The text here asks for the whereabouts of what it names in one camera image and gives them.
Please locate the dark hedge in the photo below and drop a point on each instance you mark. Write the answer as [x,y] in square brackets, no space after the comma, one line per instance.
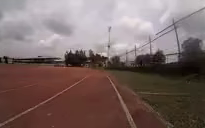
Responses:
[163,68]

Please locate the row of dark trees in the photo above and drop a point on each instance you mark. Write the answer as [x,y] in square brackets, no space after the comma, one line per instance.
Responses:
[76,58]

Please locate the dark building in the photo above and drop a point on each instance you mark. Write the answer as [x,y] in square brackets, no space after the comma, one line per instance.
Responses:
[150,58]

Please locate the floodlight mast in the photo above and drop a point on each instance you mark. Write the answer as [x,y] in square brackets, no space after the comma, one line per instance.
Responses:
[108,43]

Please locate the large dark tree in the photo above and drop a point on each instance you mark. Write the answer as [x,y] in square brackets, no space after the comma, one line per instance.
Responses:
[192,49]

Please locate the low grandstand building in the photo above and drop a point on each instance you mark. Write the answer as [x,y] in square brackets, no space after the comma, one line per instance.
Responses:
[36,60]

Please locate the red running track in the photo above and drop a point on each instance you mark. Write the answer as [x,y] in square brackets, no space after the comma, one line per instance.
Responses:
[80,106]

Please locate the grass strip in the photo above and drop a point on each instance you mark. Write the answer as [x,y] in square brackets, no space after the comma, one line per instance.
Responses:
[176,96]

